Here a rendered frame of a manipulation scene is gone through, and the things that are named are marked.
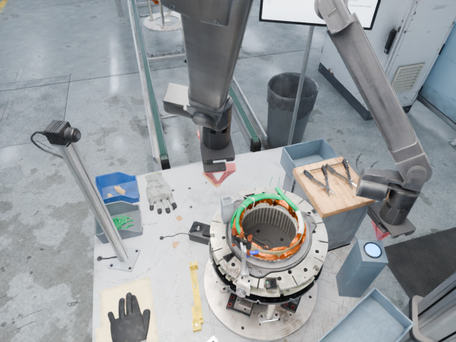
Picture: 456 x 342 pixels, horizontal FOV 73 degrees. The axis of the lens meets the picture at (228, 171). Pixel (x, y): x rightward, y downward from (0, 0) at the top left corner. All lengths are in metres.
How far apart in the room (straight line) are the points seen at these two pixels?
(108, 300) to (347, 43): 1.02
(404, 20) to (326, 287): 2.16
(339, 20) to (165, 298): 0.94
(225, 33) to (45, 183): 2.60
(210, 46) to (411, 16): 2.60
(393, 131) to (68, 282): 1.95
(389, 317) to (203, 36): 0.81
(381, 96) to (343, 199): 0.42
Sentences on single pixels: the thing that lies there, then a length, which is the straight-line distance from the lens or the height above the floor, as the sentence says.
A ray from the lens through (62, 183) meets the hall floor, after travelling 2.73.
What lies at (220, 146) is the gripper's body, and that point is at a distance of 0.63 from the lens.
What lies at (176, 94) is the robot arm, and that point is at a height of 1.51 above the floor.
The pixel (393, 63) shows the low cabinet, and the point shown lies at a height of 0.58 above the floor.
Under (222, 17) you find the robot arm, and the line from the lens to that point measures 0.19.
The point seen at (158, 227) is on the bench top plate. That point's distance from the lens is 1.28.
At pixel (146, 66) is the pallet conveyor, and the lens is 2.31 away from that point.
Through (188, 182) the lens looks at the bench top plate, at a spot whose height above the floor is 0.78.
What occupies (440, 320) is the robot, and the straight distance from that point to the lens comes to 0.99.
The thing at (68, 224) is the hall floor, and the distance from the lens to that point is 2.45.
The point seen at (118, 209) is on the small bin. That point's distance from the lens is 1.33.
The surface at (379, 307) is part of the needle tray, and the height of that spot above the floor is 1.02.
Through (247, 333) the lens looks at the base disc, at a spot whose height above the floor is 0.80.
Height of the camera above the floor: 1.83
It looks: 47 degrees down
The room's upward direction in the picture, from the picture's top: straight up
